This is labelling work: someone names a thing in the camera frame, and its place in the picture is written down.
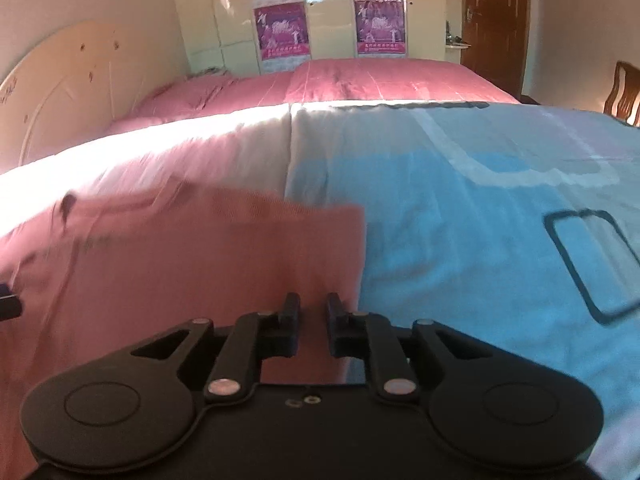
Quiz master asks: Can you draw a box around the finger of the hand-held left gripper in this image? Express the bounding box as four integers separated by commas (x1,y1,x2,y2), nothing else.
0,282,25,322

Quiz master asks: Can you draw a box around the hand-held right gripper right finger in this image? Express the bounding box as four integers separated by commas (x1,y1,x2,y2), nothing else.
325,293,497,407

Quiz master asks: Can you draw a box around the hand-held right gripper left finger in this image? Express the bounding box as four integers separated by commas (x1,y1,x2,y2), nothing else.
131,293,302,407

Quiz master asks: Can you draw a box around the pink ribbed garment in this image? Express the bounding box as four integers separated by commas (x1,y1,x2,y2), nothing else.
0,185,368,480

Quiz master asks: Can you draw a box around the blue white patterned bedsheet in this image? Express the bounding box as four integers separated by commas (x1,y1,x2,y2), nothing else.
0,101,640,480

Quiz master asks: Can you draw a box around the cream round headboard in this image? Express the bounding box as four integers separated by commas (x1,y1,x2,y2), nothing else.
0,20,192,177

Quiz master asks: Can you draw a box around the pink quilt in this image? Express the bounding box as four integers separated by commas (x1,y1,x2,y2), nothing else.
104,57,522,137

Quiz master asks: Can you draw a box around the cream glossy wardrobe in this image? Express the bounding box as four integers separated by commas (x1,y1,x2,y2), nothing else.
167,0,463,78

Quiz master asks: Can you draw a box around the cream corner shelf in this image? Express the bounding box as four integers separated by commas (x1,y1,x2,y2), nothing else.
444,0,472,64

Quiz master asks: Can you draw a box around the brown wooden door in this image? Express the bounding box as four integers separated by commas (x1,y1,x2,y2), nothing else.
460,0,532,100

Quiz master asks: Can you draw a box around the wooden chair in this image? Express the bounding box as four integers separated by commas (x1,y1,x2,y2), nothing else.
602,60,640,128

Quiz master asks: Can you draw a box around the purple wall poster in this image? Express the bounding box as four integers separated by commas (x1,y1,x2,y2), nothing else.
253,2,312,59
354,0,406,56

